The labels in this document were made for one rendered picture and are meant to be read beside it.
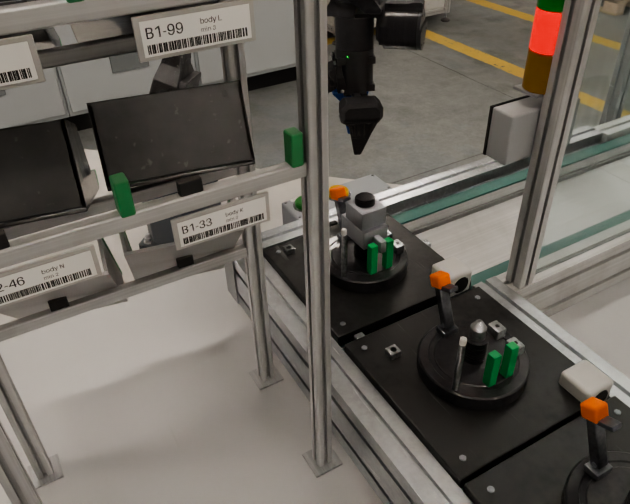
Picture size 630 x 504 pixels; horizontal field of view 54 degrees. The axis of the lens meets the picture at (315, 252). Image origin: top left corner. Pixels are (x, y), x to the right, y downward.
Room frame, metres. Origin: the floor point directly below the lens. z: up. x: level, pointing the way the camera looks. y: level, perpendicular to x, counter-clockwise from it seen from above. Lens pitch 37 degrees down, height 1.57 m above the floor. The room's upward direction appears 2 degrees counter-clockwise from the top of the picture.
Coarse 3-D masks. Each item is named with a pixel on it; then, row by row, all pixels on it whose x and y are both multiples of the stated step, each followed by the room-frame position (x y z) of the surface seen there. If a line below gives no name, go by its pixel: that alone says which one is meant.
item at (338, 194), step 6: (330, 192) 0.84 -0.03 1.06; (336, 192) 0.83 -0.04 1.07; (342, 192) 0.83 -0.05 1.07; (336, 198) 0.82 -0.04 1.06; (342, 198) 0.82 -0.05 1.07; (348, 198) 0.82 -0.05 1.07; (336, 204) 0.83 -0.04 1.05; (342, 204) 0.83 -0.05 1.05; (336, 210) 0.83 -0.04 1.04; (342, 210) 0.82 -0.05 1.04
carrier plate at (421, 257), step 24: (408, 240) 0.83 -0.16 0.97; (288, 264) 0.78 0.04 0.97; (408, 264) 0.77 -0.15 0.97; (432, 264) 0.76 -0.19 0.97; (336, 288) 0.71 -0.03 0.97; (408, 288) 0.71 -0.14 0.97; (432, 288) 0.71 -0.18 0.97; (336, 312) 0.66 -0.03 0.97; (360, 312) 0.66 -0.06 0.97; (384, 312) 0.66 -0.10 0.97; (408, 312) 0.67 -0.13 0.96; (336, 336) 0.61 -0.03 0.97
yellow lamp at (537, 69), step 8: (528, 56) 0.76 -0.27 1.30; (536, 56) 0.74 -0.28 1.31; (544, 56) 0.74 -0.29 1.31; (528, 64) 0.75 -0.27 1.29; (536, 64) 0.74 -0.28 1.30; (544, 64) 0.74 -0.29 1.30; (528, 72) 0.75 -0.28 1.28; (536, 72) 0.74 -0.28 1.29; (544, 72) 0.74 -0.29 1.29; (528, 80) 0.75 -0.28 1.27; (536, 80) 0.74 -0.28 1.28; (544, 80) 0.73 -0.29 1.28; (528, 88) 0.75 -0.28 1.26; (536, 88) 0.74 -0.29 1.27; (544, 88) 0.73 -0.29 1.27
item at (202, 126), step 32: (160, 96) 0.50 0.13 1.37; (192, 96) 0.50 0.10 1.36; (224, 96) 0.51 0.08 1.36; (96, 128) 0.47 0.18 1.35; (128, 128) 0.48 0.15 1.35; (160, 128) 0.49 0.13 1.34; (192, 128) 0.49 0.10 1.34; (224, 128) 0.50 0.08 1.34; (128, 160) 0.47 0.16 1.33; (160, 160) 0.47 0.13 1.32; (192, 160) 0.48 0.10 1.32; (224, 160) 0.49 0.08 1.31
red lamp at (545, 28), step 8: (536, 8) 0.76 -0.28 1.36; (536, 16) 0.76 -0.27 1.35; (544, 16) 0.74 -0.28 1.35; (552, 16) 0.74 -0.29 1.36; (560, 16) 0.73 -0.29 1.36; (536, 24) 0.75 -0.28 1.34; (544, 24) 0.74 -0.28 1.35; (552, 24) 0.74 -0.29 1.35; (536, 32) 0.75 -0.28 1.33; (544, 32) 0.74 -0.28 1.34; (552, 32) 0.74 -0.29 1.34; (536, 40) 0.75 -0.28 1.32; (544, 40) 0.74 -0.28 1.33; (552, 40) 0.74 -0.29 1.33; (536, 48) 0.75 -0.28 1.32; (544, 48) 0.74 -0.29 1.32; (552, 48) 0.73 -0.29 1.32
